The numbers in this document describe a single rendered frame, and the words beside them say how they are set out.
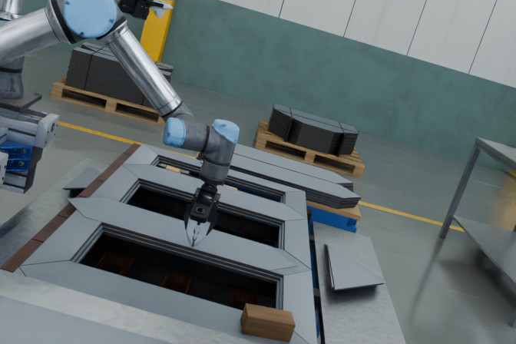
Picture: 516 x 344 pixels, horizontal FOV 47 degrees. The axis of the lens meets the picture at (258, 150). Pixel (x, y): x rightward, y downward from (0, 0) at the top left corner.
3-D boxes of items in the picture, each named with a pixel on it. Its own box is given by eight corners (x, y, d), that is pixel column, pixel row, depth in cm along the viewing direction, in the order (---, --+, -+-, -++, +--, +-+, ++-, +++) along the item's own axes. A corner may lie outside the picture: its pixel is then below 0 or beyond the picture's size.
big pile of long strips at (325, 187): (352, 188, 305) (355, 178, 304) (360, 216, 267) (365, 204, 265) (203, 144, 303) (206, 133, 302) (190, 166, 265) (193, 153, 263)
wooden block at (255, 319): (286, 328, 148) (291, 311, 147) (289, 342, 143) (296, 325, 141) (239, 319, 146) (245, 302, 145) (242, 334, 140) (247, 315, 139)
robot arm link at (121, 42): (61, -4, 157) (170, 137, 176) (57, 0, 147) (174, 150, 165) (97, -29, 157) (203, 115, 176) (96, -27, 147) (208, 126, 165)
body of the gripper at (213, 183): (216, 213, 171) (227, 174, 168) (213, 223, 162) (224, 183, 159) (190, 205, 170) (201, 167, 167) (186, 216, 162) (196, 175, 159)
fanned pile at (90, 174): (120, 176, 260) (123, 168, 259) (92, 206, 222) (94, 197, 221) (94, 168, 260) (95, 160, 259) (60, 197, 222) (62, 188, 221)
